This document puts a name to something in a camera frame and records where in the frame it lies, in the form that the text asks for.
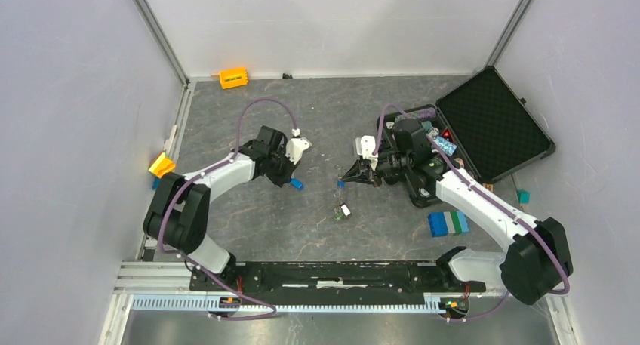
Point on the small wooden letter cube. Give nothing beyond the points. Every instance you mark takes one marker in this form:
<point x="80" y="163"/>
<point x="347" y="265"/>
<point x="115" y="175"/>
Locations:
<point x="488" y="187"/>

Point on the orange box at back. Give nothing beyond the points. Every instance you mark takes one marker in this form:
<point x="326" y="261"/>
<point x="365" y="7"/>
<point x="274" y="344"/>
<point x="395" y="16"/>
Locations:
<point x="233" y="78"/>

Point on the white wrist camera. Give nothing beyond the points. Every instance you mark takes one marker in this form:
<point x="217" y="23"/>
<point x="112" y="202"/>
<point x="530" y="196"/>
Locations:
<point x="365" y="147"/>
<point x="296" y="146"/>

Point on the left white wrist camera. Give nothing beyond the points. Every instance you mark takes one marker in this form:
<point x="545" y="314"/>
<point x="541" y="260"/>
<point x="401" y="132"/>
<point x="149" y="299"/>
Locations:
<point x="296" y="146"/>

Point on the small blue key tag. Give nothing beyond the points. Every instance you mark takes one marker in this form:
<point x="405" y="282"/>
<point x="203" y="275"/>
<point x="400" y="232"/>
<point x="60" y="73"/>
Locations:
<point x="296" y="184"/>

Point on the black key tag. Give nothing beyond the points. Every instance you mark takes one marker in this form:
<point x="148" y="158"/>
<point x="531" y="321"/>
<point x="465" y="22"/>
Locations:
<point x="344" y="210"/>

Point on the small blue block at left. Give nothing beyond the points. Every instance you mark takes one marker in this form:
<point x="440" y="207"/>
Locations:
<point x="156" y="183"/>

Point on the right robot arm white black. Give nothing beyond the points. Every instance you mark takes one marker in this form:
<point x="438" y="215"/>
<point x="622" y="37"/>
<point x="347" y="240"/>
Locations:
<point x="534" y="259"/>

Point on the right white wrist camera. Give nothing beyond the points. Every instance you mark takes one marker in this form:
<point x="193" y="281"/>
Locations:
<point x="365" y="147"/>

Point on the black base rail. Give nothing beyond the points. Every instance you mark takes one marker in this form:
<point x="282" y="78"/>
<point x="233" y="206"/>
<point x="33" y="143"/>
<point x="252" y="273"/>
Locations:
<point x="395" y="282"/>

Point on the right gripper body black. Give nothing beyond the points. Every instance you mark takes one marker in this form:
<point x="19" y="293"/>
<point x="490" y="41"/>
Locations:
<point x="389" y="164"/>

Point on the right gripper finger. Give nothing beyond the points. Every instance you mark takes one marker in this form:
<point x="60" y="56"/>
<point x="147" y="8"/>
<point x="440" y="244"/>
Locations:
<point x="357" y="177"/>
<point x="360" y="165"/>

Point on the yellow orange block at left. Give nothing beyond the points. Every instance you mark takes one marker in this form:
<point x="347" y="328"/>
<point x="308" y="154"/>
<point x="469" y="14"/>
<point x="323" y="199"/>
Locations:
<point x="161" y="165"/>

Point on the small teal cube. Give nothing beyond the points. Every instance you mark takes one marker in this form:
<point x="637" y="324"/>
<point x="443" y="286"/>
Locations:
<point x="523" y="196"/>

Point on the blue green white block stack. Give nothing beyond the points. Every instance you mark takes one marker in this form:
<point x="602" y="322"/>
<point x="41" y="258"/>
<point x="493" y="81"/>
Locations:
<point x="449" y="223"/>

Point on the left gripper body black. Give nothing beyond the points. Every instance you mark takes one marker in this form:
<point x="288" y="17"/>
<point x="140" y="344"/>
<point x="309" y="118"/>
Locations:
<point x="281" y="167"/>

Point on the black poker chip case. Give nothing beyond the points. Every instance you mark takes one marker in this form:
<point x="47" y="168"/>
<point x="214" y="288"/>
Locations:
<point x="482" y="125"/>

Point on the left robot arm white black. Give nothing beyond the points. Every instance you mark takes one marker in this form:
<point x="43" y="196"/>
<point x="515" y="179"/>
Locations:
<point x="178" y="214"/>

